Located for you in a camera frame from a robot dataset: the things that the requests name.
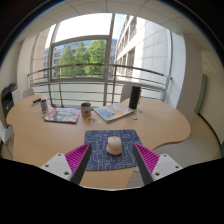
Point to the white chair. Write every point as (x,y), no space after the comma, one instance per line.
(125,93)
(28,93)
(5,131)

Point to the small printed can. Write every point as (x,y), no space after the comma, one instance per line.
(44,106)

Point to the red and dark magazine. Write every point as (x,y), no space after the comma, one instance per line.
(62,115)

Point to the light blue magazine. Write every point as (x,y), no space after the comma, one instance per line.
(113,112)

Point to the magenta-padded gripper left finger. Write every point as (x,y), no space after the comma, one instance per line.
(60,165)

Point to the black printer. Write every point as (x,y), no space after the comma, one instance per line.
(8,98)

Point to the black cylinder speaker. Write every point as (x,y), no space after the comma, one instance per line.
(135,97)

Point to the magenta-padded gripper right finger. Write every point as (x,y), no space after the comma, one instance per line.
(165,165)

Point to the small potted plant can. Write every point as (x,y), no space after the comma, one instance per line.
(86,110)

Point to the blue sticker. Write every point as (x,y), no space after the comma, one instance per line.
(134,118)

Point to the metal balcony railing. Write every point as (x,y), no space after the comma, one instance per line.
(83,66)

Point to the navy patterned mouse pad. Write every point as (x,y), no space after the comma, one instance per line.
(100,156)

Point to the black marker pen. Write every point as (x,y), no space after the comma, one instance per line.
(36,101)

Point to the white computer mouse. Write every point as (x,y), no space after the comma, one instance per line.
(114,145)

